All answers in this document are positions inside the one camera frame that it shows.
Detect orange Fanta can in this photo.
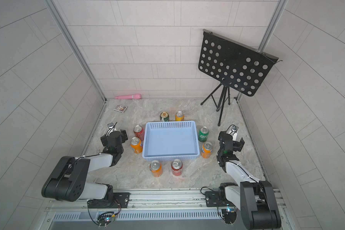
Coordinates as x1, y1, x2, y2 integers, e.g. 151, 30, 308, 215
200, 141, 213, 159

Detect red cola can back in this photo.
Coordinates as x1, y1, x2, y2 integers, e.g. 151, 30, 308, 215
133, 125, 145, 141

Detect red cola can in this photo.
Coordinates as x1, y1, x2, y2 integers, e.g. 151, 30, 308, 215
171, 159, 183, 176
133, 125, 145, 141

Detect green Sprite can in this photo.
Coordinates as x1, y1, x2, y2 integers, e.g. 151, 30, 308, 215
198, 126, 209, 142

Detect red cola can front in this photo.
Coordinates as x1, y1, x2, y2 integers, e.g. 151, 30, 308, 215
171, 159, 183, 176

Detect white green beer can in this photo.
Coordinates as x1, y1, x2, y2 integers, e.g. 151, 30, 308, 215
160, 111, 170, 122

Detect orange yellow soda can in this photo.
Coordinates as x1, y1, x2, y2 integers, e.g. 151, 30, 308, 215
175, 111, 185, 121

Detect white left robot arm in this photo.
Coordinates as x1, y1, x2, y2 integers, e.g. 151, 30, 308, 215
41, 127, 128, 209

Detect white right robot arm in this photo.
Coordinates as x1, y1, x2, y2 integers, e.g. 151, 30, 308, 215
204, 125, 281, 230

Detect light blue plastic basket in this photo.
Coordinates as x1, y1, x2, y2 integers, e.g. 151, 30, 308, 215
142, 121, 200, 162

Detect pink handheld microphone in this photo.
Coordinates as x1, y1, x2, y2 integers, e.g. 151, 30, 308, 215
115, 94, 142, 100

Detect right circuit board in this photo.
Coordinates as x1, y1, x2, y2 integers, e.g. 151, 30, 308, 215
219, 208, 237, 225

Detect circuit board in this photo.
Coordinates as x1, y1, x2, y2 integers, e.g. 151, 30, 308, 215
97, 211, 117, 228
219, 208, 237, 225

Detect left circuit board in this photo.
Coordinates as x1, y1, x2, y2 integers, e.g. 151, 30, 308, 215
97, 211, 117, 228

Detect black perforated music stand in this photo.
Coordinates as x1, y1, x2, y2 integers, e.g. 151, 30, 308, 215
197, 29, 281, 126

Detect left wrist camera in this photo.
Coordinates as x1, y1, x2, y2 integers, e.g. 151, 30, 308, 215
107, 123, 116, 132

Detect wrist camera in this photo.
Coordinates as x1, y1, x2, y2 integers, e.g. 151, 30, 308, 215
228, 125, 238, 136
107, 123, 116, 132

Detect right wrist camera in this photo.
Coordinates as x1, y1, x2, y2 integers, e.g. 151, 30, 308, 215
228, 125, 238, 136

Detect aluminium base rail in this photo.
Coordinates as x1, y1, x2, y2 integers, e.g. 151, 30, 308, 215
45, 188, 288, 222

